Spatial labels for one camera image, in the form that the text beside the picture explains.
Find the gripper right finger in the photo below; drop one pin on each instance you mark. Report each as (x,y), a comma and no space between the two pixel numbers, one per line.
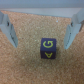
(72,30)

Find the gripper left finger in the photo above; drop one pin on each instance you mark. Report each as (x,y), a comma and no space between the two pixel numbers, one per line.
(7,27)

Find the purple block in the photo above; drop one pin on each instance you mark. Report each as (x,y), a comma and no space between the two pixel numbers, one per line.
(48,48)

